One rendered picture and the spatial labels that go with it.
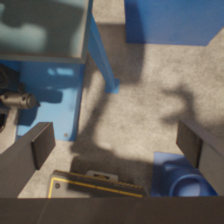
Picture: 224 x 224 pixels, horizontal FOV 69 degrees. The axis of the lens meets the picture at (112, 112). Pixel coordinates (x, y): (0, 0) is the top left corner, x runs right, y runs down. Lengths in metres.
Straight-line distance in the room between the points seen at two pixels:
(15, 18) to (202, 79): 1.44
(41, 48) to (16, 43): 0.08
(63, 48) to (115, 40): 1.23
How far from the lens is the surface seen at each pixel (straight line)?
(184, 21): 1.43
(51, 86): 1.58
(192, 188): 1.46
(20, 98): 1.15
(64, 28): 0.54
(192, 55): 1.71
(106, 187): 1.23
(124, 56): 1.63
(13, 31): 0.61
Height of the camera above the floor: 1.48
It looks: 81 degrees down
